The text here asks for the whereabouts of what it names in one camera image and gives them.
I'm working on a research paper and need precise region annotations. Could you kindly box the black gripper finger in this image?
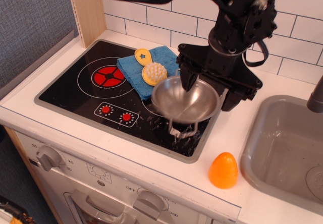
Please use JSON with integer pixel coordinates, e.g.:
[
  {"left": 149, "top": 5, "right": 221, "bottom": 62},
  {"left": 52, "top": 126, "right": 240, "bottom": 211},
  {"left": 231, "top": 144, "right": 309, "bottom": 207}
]
[
  {"left": 221, "top": 87, "right": 248, "bottom": 111},
  {"left": 180, "top": 66, "right": 198, "bottom": 92}
]

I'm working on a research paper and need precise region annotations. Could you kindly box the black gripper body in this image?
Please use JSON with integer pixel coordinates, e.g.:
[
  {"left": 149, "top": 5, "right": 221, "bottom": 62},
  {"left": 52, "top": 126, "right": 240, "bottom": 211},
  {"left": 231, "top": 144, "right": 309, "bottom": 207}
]
[{"left": 177, "top": 43, "right": 263, "bottom": 100}]

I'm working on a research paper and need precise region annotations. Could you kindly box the stainless steel bowl with handles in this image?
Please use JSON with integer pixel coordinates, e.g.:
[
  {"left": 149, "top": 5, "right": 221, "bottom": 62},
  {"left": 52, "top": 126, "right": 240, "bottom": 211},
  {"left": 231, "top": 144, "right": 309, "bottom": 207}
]
[{"left": 151, "top": 69, "right": 221, "bottom": 139}]

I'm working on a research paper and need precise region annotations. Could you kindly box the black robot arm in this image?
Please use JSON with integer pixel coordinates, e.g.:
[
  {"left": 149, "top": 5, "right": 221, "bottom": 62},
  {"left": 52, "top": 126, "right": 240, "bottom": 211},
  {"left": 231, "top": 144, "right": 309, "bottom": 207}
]
[{"left": 177, "top": 0, "right": 277, "bottom": 111}]

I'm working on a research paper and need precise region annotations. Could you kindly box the red right stove knob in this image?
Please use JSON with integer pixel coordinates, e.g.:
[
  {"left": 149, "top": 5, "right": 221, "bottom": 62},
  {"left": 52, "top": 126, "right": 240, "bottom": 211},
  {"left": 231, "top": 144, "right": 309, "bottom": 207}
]
[{"left": 122, "top": 113, "right": 132, "bottom": 122}]

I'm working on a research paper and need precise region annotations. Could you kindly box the red stove knob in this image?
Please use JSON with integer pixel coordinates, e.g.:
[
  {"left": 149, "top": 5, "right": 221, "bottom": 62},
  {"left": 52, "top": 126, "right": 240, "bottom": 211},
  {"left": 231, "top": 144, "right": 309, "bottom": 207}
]
[
  {"left": 101, "top": 105, "right": 111, "bottom": 114},
  {"left": 122, "top": 113, "right": 132, "bottom": 122}
]

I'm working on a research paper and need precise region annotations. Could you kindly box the red left stove knob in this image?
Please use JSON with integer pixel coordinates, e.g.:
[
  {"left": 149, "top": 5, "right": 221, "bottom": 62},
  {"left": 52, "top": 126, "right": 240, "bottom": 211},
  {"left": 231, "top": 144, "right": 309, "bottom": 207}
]
[{"left": 101, "top": 105, "right": 111, "bottom": 114}]

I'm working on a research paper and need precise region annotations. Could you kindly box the black toy stove top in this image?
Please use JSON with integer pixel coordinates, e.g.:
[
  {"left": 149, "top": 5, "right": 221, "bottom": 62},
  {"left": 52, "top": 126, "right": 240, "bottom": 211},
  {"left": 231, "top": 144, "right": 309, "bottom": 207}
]
[{"left": 35, "top": 40, "right": 216, "bottom": 163}]

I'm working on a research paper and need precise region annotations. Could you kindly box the yellow scrub brush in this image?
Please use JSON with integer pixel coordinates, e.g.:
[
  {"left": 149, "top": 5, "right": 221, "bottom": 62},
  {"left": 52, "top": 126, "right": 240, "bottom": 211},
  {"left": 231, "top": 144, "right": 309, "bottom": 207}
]
[{"left": 134, "top": 48, "right": 168, "bottom": 86}]

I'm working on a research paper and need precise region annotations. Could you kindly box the blue folded cloth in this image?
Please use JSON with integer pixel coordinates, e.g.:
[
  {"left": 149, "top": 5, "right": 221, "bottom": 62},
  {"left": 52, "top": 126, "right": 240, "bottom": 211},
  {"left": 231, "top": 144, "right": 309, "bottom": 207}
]
[{"left": 117, "top": 46, "right": 179, "bottom": 100}]

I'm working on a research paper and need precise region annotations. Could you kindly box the grey plastic sink basin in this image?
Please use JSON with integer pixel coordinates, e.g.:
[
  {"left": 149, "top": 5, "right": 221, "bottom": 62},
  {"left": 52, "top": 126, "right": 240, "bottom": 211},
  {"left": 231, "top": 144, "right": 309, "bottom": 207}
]
[{"left": 240, "top": 95, "right": 322, "bottom": 215}]

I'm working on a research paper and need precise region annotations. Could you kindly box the orange plastic cone toy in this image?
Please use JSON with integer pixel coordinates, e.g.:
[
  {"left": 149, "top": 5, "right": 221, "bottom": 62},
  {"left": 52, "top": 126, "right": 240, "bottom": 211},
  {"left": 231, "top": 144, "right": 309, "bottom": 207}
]
[{"left": 208, "top": 152, "right": 238, "bottom": 189}]

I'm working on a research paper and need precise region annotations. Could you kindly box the grey faucet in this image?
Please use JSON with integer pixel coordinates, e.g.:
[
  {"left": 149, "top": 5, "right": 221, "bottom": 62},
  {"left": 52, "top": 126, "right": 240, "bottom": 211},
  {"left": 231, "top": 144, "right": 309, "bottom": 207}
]
[{"left": 307, "top": 77, "right": 323, "bottom": 113}]

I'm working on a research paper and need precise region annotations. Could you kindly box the grey right oven knob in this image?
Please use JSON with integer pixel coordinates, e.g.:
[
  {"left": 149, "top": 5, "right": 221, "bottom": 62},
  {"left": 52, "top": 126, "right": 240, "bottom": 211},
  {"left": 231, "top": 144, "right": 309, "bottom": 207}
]
[{"left": 133, "top": 191, "right": 166, "bottom": 220}]

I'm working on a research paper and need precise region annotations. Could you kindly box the grey oven knob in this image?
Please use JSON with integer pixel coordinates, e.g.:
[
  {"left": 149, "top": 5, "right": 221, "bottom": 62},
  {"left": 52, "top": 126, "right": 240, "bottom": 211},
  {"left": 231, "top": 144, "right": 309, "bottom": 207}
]
[
  {"left": 133, "top": 191, "right": 166, "bottom": 220},
  {"left": 36, "top": 146, "right": 62, "bottom": 172}
]

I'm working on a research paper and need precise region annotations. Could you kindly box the grey left oven knob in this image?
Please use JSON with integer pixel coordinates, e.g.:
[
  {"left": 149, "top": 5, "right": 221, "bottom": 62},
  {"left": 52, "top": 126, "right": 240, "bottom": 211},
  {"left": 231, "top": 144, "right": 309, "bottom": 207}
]
[{"left": 36, "top": 146, "right": 62, "bottom": 172}]

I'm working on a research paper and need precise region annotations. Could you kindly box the white toy oven front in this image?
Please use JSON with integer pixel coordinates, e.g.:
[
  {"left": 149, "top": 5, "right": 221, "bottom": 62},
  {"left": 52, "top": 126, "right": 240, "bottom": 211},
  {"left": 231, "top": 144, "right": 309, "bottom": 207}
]
[{"left": 17, "top": 133, "right": 240, "bottom": 223}]

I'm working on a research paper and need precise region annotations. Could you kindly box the orange object bottom left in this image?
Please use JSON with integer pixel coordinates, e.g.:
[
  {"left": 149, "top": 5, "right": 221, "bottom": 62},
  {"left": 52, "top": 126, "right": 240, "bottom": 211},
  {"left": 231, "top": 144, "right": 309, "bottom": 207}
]
[{"left": 9, "top": 213, "right": 37, "bottom": 224}]

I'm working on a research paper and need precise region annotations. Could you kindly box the light wooden post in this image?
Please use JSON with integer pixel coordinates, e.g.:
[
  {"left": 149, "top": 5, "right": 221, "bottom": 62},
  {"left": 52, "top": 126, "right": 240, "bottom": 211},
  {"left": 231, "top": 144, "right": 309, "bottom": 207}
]
[{"left": 71, "top": 0, "right": 106, "bottom": 48}]

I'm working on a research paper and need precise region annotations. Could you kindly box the grey oven door handle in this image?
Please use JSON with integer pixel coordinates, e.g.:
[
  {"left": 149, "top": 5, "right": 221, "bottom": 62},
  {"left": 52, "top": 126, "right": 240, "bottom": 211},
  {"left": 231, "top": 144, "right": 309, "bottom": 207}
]
[{"left": 71, "top": 190, "right": 136, "bottom": 223}]

